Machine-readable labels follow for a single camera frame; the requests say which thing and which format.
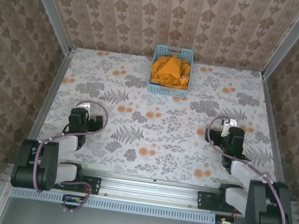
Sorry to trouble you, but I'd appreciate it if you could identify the light blue plastic basket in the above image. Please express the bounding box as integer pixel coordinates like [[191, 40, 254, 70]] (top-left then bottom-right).
[[147, 43, 197, 99]]

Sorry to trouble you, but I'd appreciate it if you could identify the orange t-shirt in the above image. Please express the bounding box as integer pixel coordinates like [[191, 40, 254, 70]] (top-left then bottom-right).
[[149, 50, 194, 92]]

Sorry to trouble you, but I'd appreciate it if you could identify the floral tablecloth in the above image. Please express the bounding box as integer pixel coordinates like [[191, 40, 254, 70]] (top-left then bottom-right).
[[28, 42, 296, 197]]

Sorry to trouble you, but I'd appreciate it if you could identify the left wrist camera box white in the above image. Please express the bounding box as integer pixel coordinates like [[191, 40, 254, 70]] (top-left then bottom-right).
[[75, 101, 92, 113]]

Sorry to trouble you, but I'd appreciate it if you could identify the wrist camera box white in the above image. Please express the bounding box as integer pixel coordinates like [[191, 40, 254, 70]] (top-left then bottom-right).
[[75, 101, 92, 113], [220, 116, 239, 136]]

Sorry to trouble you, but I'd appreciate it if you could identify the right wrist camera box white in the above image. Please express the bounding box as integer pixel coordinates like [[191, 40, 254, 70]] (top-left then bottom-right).
[[220, 116, 239, 136]]

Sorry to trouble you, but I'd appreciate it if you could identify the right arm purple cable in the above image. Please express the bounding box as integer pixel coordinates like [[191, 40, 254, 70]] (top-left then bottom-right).
[[193, 114, 299, 224]]

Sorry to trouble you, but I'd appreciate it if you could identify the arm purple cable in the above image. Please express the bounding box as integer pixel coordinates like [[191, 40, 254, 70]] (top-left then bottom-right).
[[193, 114, 299, 224], [29, 93, 111, 217]]

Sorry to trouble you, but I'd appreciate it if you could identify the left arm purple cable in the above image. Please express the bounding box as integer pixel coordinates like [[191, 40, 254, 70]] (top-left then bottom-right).
[[29, 93, 111, 217]]

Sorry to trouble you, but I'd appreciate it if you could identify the aluminium table side rail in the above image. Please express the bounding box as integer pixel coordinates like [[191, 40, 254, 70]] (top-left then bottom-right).
[[245, 77, 299, 200], [17, 44, 74, 169]]

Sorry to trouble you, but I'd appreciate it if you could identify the small circuit board with wires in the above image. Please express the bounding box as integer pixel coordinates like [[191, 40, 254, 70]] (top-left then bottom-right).
[[61, 193, 85, 211], [213, 213, 237, 224]]

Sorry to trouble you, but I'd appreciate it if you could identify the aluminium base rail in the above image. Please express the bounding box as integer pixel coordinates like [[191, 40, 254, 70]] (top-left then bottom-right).
[[3, 156, 299, 224]]

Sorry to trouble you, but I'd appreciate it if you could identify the grey slotted cable duct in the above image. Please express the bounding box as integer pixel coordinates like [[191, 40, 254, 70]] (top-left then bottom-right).
[[9, 185, 216, 224]]

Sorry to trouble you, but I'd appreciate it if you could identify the aluminium frame post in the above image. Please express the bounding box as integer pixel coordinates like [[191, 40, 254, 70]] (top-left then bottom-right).
[[260, 0, 299, 83], [12, 0, 80, 55]]

